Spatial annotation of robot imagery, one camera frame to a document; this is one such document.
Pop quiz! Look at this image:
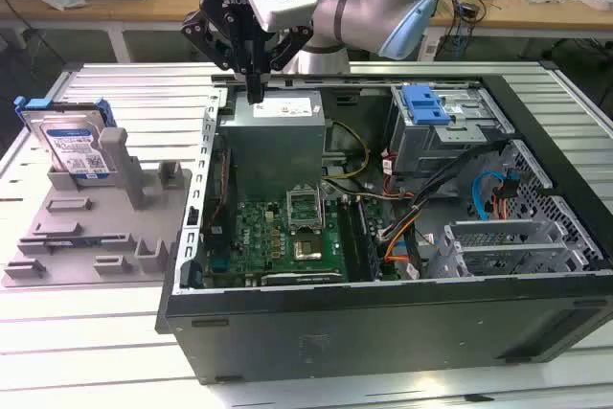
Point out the silver metal disk bay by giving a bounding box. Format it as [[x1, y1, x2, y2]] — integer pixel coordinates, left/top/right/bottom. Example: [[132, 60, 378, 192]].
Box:
[[427, 218, 591, 281]]

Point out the green motherboard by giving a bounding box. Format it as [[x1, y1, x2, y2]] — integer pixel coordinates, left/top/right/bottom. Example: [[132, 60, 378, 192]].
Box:
[[203, 188, 404, 291]]

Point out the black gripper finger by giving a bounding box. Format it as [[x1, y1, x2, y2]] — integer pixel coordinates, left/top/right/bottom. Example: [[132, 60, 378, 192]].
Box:
[[256, 28, 315, 104], [180, 10, 258, 103]]

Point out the hard disk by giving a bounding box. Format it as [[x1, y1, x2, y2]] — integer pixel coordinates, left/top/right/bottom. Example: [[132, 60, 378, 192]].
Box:
[[13, 96, 120, 181]]

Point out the blue VGA port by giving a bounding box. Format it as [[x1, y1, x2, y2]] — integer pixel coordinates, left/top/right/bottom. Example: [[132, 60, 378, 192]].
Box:
[[209, 255, 232, 281]]

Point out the orange flat wire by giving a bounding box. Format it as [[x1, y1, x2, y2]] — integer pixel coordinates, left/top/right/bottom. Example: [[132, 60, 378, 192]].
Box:
[[381, 210, 423, 266]]

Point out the grey parts rack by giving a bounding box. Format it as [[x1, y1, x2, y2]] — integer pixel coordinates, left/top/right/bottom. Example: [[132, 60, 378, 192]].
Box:
[[0, 126, 195, 290]]

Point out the blue disk data wire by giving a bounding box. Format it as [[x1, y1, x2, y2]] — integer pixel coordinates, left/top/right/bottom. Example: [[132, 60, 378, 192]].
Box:
[[470, 170, 505, 221]]

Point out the blue plastic drive latch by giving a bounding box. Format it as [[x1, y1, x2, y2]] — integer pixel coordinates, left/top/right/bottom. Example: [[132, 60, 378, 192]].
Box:
[[401, 84, 452, 125]]

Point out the silver metal drive cage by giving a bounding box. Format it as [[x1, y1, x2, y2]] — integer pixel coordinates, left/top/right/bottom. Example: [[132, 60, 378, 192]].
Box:
[[387, 82, 516, 181]]

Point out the black open PC case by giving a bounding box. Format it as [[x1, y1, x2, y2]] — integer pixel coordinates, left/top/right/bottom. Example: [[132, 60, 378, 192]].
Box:
[[155, 61, 613, 387]]

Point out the CPU socket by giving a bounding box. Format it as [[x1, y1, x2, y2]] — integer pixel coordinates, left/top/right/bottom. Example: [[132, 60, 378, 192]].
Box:
[[292, 235, 326, 262]]

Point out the black RAM slot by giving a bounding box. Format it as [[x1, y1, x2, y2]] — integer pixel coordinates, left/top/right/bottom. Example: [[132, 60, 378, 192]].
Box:
[[356, 197, 385, 282], [339, 197, 366, 284]]

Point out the blue RAM stick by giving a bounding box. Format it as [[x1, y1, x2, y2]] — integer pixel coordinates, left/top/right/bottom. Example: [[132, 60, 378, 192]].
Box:
[[43, 236, 104, 250]]

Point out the yellow black wire bundle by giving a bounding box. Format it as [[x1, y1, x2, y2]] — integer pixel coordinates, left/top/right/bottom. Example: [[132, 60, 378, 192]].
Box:
[[323, 120, 372, 183]]

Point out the grey power supply box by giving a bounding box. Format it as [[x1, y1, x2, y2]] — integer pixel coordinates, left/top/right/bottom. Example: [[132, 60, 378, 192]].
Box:
[[217, 90, 329, 204]]

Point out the orange red disk power wire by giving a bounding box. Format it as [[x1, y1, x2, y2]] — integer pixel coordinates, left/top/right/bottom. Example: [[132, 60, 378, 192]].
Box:
[[488, 168, 522, 224]]

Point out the metal socket cover frame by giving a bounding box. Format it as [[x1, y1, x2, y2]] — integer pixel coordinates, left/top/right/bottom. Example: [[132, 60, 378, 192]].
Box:
[[284, 183, 327, 234]]

